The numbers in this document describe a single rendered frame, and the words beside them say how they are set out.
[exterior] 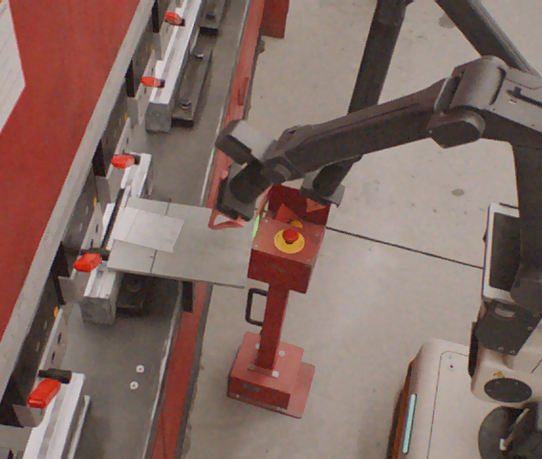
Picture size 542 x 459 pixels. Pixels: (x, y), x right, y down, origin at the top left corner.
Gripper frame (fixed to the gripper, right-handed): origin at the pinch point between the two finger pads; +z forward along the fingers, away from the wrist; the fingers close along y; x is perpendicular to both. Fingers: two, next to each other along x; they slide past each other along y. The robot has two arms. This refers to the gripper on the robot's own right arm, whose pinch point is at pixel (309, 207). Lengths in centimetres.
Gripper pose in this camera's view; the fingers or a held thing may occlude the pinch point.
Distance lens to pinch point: 173.8
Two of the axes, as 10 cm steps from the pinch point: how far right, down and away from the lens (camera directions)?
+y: -9.0, -4.2, -1.0
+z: -3.4, 5.4, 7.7
